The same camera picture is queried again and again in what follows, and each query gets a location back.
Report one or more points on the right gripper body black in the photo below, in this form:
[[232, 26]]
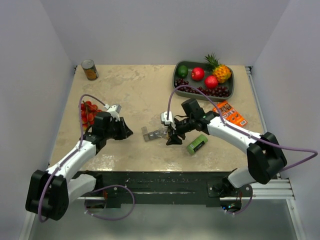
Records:
[[184, 126]]

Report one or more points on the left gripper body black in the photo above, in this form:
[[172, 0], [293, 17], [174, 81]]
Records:
[[114, 131]]

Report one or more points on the amber pill bottle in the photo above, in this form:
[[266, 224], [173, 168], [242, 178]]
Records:
[[164, 132]]

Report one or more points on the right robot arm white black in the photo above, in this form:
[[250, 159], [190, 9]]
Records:
[[264, 157]]

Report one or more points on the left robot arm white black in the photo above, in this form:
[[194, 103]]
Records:
[[51, 191]]

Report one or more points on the green cylindrical bottle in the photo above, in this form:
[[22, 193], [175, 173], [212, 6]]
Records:
[[196, 144]]

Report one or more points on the red cherry tomato bunch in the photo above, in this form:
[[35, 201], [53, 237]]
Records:
[[88, 111]]

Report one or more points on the orange snack packet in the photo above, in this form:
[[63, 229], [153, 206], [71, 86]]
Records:
[[230, 114]]

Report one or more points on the dark red grape bunch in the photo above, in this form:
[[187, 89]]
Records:
[[219, 91]]

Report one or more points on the red apple right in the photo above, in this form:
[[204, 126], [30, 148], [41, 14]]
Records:
[[211, 82]]

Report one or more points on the red apple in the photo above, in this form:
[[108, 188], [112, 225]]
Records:
[[197, 74], [211, 82]]

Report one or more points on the green lime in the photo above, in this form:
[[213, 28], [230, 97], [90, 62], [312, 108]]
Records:
[[182, 71]]

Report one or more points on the red apple left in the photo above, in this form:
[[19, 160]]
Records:
[[197, 74]]

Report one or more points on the small pineapple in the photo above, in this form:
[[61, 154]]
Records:
[[218, 70]]

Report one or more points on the tin can orange label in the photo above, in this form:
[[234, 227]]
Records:
[[90, 69]]

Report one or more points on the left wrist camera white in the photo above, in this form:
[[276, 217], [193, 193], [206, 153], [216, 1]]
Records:
[[113, 110]]

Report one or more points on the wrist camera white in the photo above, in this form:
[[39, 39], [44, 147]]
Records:
[[113, 110], [167, 119]]

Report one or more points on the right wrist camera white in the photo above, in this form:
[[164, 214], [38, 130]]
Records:
[[167, 119]]

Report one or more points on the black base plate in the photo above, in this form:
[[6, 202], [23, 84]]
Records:
[[162, 188]]

